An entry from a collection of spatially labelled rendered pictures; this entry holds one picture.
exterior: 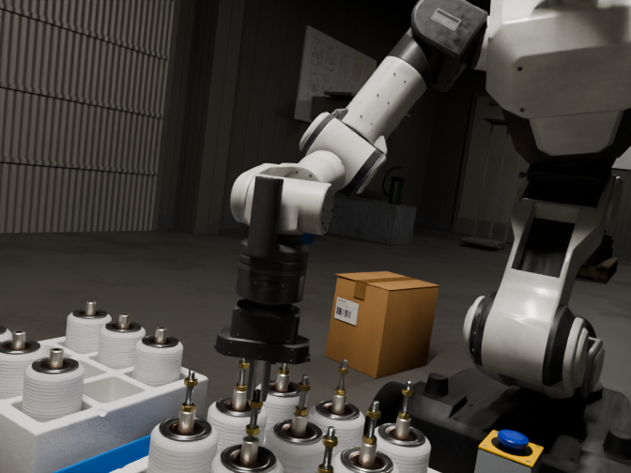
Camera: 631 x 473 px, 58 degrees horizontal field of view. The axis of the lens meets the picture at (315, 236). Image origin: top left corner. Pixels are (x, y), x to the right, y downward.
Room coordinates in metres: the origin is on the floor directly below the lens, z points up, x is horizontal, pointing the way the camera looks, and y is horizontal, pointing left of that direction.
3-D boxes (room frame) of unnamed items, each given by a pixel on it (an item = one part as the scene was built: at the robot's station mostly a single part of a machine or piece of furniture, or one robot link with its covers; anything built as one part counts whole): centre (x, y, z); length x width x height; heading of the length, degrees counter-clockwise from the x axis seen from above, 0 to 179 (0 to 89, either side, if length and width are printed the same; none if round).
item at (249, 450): (0.73, 0.05, 0.26); 0.02 x 0.02 x 0.03
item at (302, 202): (0.71, 0.04, 0.57); 0.11 x 0.11 x 0.11; 76
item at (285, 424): (0.83, -0.01, 0.25); 0.08 x 0.08 x 0.01
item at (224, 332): (0.73, 0.05, 0.46); 0.13 x 0.10 x 0.12; 91
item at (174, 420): (0.79, 0.15, 0.25); 0.08 x 0.08 x 0.01
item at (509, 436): (0.74, -0.30, 0.32); 0.04 x 0.04 x 0.02
